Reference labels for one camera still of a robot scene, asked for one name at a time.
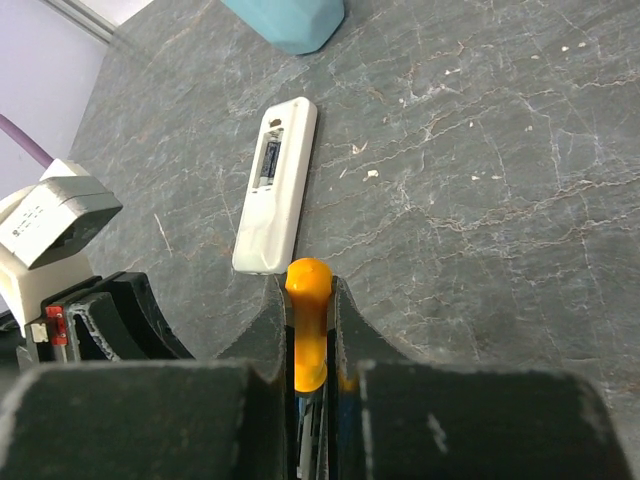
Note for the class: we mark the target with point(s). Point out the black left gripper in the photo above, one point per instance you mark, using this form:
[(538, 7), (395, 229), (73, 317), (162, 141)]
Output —
[(116, 319)]

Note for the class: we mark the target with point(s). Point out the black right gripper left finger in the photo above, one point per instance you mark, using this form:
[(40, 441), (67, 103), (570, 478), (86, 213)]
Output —
[(225, 418)]

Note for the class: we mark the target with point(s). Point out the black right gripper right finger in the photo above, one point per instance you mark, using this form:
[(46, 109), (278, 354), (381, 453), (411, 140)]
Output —
[(394, 418)]

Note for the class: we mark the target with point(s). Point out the yellow handled screwdriver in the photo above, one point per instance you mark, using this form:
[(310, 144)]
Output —
[(325, 397)]

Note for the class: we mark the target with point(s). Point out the white remote control upper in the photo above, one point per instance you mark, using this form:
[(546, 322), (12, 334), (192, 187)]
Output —
[(268, 226)]

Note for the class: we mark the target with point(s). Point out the battery in upper remote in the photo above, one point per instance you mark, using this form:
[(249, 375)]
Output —
[(273, 140)]

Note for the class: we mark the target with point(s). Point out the light blue cup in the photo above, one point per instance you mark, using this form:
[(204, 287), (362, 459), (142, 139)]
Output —
[(297, 27)]

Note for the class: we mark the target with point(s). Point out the aluminium frame rail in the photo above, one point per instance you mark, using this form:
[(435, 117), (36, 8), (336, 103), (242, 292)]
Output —
[(98, 18)]

